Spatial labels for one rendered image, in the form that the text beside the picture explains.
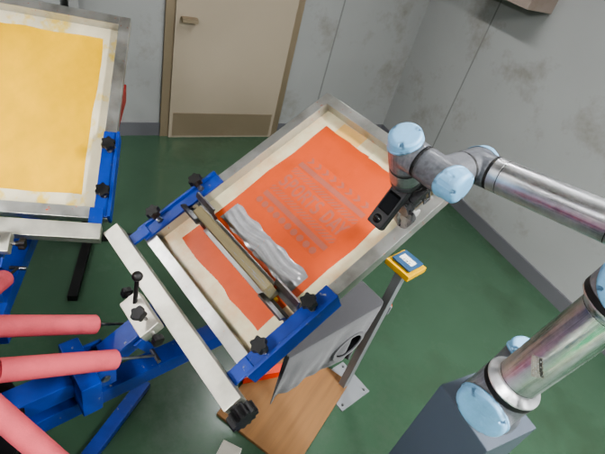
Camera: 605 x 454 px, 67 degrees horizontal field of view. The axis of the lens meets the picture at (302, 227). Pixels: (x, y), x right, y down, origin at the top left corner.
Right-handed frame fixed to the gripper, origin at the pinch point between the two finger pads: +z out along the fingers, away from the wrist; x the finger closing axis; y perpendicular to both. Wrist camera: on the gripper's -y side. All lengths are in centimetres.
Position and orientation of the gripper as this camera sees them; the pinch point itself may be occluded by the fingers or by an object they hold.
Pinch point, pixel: (400, 226)
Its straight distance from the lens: 125.8
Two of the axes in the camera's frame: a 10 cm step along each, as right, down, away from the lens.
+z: 2.0, 5.1, 8.4
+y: 7.6, -6.2, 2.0
